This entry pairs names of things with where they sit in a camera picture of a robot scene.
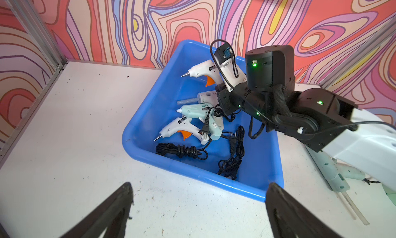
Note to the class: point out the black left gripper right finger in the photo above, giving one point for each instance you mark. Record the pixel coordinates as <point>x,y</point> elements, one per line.
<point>289,219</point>

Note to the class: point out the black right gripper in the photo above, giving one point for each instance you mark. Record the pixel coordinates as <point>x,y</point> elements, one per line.
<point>269,85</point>

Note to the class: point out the mint glue gun small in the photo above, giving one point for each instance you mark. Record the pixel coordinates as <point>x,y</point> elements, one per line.
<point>213,125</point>

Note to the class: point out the small white glue gun front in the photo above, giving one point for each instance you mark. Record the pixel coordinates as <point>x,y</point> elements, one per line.
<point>184,126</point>

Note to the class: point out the mint glue gun large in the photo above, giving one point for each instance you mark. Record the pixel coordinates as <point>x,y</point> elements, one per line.
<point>335,175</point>

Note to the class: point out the large white glue gun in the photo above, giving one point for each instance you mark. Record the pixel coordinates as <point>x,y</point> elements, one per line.
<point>202,97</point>

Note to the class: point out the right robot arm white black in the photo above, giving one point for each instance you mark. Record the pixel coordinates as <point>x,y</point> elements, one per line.
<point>323,121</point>

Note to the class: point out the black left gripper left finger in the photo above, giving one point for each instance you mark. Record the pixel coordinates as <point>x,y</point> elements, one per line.
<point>109,218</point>

